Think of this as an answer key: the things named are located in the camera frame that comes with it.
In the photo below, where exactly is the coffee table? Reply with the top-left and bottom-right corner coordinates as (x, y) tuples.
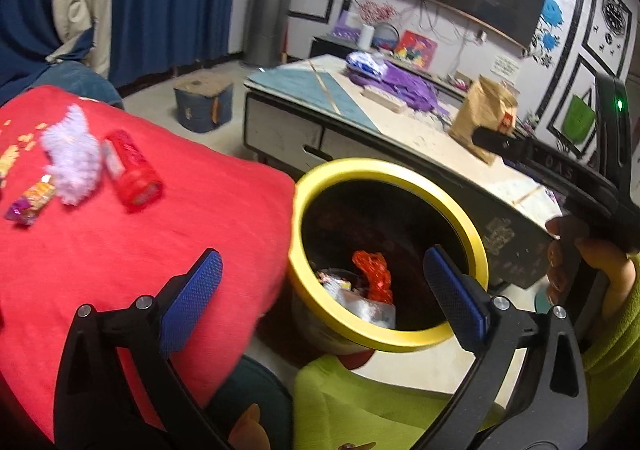
(243, 54), (566, 291)

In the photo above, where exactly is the person's left hand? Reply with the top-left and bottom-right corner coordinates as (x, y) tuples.
(235, 402), (377, 450)

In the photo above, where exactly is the red snack tube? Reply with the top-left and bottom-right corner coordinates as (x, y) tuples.
(102, 129), (165, 213)

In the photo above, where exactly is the white packet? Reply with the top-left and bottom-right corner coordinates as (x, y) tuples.
(345, 292), (397, 328)

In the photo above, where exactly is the black wall clock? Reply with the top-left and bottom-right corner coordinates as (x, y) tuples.
(597, 0), (632, 38)

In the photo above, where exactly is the blue quilt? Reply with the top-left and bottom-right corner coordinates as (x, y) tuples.
(30, 62), (123, 108)

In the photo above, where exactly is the purple foam fruit net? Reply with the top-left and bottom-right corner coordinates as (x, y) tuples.
(40, 104), (103, 206)

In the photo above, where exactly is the brown paper bag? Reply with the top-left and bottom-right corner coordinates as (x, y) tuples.
(448, 75), (518, 166)

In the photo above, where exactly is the green clothing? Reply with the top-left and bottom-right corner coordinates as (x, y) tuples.
(292, 355), (506, 450)

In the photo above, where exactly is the white vase with pink flowers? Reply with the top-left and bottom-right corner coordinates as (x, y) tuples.
(356, 0), (401, 51)

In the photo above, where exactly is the round ring ornament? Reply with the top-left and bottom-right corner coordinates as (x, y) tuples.
(372, 22), (401, 53)

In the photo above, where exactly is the purple card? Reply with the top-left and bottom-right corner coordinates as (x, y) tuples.
(332, 10), (362, 41)

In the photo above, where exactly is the wide blue curtain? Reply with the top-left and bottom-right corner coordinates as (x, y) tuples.
(0, 0), (96, 91)

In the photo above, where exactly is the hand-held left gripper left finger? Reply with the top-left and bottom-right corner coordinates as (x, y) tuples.
(52, 247), (236, 450)

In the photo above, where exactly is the person's right hand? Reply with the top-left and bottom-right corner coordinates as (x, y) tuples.
(545, 217), (636, 311)

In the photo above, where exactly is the person's right forearm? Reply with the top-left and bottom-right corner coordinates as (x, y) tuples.
(580, 260), (640, 431)

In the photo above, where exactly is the green tote bag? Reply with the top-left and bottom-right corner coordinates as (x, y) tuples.
(562, 89), (598, 146)

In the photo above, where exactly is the white power strip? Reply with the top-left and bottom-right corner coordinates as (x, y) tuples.
(362, 87), (406, 112)

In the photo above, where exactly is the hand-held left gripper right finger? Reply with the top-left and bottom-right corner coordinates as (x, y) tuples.
(424, 245), (590, 450)

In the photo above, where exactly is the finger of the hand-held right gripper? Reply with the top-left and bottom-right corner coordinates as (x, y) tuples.
(472, 126), (532, 165)

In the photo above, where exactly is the dark teal cushion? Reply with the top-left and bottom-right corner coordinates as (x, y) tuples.
(205, 355), (296, 450)

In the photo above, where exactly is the yellow rimmed trash bin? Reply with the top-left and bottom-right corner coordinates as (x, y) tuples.
(287, 157), (490, 371)

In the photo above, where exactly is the blue storage stool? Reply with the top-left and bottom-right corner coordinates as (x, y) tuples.
(173, 74), (235, 133)

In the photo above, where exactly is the colourful painting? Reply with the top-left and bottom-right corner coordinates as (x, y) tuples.
(395, 30), (438, 68)

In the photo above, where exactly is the white wall notice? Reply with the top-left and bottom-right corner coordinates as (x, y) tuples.
(492, 55), (523, 79)

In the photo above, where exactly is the orange candy wrapper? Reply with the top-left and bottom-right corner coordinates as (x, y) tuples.
(5, 175), (57, 227)

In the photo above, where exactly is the purple plastic bag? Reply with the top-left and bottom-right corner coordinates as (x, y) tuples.
(350, 62), (451, 113)

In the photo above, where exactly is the white tissue pack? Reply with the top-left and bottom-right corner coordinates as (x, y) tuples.
(346, 50), (388, 76)

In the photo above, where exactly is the red plastic bag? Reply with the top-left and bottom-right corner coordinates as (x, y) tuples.
(351, 251), (393, 303)

